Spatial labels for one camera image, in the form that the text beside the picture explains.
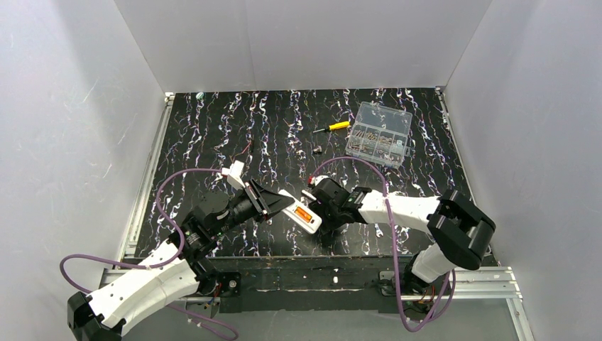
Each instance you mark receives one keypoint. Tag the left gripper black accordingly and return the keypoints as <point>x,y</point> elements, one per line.
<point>256,197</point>

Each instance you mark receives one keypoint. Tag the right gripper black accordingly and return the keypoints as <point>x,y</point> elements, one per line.
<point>326,202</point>

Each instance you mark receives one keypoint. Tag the orange battery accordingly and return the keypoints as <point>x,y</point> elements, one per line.
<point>303,215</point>

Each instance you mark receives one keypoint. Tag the white remote control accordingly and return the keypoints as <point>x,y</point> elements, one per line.
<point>310,228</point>

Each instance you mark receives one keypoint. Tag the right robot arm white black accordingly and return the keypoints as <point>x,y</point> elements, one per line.
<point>461,231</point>

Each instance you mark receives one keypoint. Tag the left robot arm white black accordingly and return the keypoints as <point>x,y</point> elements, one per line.
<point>177,268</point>

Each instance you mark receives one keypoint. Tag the silver open-end wrench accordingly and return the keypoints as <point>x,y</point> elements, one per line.
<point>378,231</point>

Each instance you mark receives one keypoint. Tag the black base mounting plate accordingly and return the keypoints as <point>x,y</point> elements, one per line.
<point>303,283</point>

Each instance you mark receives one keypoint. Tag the clear plastic screw box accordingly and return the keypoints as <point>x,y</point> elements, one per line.
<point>380,135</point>

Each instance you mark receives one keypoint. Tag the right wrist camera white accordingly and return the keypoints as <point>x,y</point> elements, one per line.
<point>313,181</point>

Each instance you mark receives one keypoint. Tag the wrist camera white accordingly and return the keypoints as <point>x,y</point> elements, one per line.
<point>313,181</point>
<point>233,175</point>

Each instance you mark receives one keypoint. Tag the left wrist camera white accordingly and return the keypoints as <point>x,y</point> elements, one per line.
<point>233,175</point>

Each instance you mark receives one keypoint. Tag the yellow handled screwdriver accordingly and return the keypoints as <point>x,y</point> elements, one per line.
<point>334,127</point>

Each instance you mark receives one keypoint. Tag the aluminium frame rail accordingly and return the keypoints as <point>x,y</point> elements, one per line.
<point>142,141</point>

